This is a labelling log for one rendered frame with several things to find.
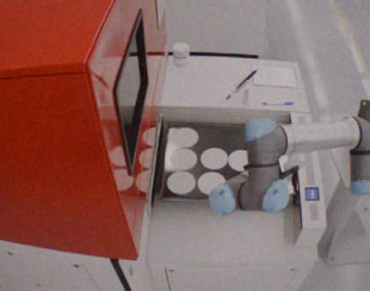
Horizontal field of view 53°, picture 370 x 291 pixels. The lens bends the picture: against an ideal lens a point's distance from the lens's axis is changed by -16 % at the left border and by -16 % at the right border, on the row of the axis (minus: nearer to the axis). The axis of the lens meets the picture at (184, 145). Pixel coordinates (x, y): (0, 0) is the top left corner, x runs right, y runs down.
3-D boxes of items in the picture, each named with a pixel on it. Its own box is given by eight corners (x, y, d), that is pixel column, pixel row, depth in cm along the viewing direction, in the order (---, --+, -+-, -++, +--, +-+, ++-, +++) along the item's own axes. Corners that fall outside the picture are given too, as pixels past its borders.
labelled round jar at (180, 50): (172, 67, 187) (172, 50, 180) (174, 58, 192) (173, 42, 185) (189, 67, 187) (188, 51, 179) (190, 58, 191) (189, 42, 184)
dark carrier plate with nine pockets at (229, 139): (161, 197, 151) (161, 196, 150) (170, 126, 173) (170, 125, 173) (259, 199, 148) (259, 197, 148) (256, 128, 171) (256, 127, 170)
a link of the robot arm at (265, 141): (386, 111, 108) (257, 118, 91) (388, 146, 108) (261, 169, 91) (362, 112, 119) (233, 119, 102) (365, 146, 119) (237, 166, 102)
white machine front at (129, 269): (133, 307, 128) (110, 260, 98) (155, 130, 182) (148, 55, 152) (142, 307, 128) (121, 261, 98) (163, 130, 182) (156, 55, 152)
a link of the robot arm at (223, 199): (235, 219, 99) (208, 216, 105) (260, 203, 107) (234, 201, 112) (230, 188, 98) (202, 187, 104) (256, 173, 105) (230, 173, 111)
